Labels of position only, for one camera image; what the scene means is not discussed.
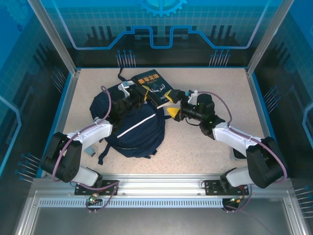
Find teal and yellow book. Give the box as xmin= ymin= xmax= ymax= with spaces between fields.
xmin=131 ymin=69 xmax=180 ymax=110

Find navy blue backpack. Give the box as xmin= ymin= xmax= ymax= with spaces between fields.
xmin=89 ymin=66 xmax=173 ymax=165

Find grey metal shelf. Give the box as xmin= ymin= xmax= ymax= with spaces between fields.
xmin=14 ymin=195 xmax=304 ymax=235

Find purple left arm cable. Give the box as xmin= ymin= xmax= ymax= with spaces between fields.
xmin=51 ymin=85 xmax=121 ymax=213

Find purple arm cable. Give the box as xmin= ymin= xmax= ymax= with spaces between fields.
xmin=201 ymin=91 xmax=288 ymax=213
xmin=51 ymin=85 xmax=121 ymax=213

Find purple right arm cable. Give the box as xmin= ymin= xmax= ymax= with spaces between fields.
xmin=201 ymin=91 xmax=288 ymax=213

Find aluminium table side rail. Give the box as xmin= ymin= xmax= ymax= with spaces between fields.
xmin=40 ymin=70 xmax=81 ymax=178
xmin=245 ymin=68 xmax=271 ymax=145

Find aluminium mounting rail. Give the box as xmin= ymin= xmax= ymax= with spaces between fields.
xmin=31 ymin=173 xmax=294 ymax=197

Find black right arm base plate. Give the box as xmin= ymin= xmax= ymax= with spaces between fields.
xmin=203 ymin=180 xmax=250 ymax=196

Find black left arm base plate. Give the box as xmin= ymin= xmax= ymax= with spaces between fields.
xmin=74 ymin=180 xmax=120 ymax=196

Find slotted grey cable duct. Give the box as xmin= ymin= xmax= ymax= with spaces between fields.
xmin=39 ymin=198 xmax=224 ymax=209

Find aluminium frame post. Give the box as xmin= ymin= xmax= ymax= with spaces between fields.
xmin=245 ymin=0 xmax=293 ymax=76
xmin=26 ymin=0 xmax=82 ymax=75

